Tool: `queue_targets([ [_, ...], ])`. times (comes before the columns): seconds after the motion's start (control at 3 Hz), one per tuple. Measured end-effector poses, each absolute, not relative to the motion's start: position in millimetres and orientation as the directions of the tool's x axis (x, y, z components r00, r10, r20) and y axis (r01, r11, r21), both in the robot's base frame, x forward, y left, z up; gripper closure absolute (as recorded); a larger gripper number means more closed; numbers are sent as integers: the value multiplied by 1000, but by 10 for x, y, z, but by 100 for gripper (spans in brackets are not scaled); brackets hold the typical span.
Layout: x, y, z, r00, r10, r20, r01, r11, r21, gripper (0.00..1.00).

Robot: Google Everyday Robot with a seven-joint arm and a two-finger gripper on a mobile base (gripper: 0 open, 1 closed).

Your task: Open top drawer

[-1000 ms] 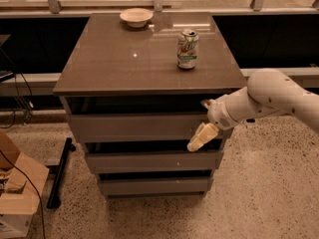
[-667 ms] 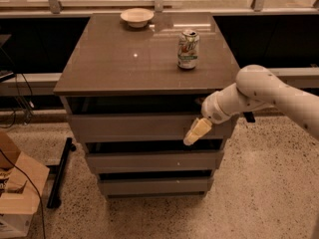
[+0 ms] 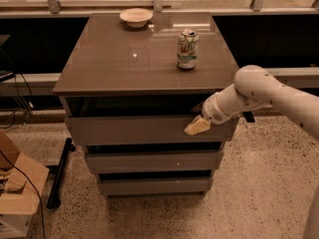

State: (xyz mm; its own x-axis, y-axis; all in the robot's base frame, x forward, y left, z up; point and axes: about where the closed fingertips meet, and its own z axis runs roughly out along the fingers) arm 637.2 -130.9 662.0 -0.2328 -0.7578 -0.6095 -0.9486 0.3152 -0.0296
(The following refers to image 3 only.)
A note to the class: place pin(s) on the white ceramic bowl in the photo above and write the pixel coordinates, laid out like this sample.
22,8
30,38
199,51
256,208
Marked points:
136,17

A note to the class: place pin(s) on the grey drawer cabinet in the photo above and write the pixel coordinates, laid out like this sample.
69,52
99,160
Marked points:
118,71

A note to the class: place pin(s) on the brown cardboard box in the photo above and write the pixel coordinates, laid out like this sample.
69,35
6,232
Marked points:
22,182

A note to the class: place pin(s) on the black metal stand leg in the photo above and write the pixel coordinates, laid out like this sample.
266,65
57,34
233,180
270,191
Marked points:
58,172

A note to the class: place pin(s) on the green white soda can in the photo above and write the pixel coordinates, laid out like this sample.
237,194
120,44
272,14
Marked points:
186,53

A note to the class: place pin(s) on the grey middle drawer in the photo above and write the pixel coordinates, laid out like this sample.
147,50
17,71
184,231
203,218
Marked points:
153,162

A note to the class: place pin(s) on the grey bottom drawer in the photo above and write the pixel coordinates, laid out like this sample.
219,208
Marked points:
146,187

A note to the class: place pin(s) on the grey top drawer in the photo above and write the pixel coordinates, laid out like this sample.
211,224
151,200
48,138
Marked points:
142,130

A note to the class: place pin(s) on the black equipment at left edge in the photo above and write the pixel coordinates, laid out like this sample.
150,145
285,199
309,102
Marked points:
6,64

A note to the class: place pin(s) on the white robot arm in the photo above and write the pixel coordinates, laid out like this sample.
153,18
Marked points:
267,187

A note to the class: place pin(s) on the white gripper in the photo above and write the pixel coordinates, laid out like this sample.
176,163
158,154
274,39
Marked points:
212,112

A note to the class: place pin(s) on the grey drawer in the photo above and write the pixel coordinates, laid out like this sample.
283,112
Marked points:
142,130
153,162
146,187

